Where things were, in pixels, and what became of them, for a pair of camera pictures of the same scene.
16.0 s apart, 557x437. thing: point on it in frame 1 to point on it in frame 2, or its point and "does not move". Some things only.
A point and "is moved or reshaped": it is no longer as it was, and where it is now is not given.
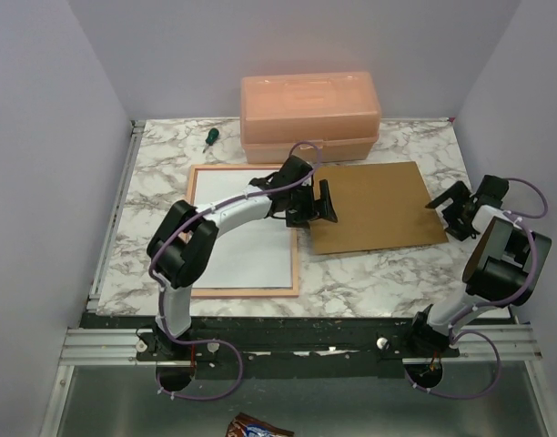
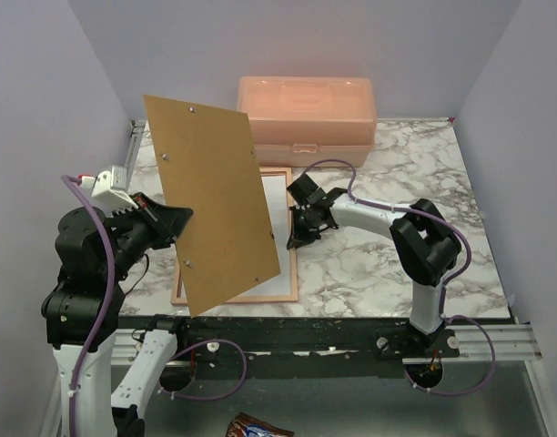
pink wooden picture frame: x=243 y=293 is moved or reshaped
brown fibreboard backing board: x=376 y=206 to x=210 y=161
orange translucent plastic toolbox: x=339 y=111 does not move
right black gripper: x=459 y=195 to x=300 y=238
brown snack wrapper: x=243 y=425 does not move
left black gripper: x=303 y=220 to x=167 y=220
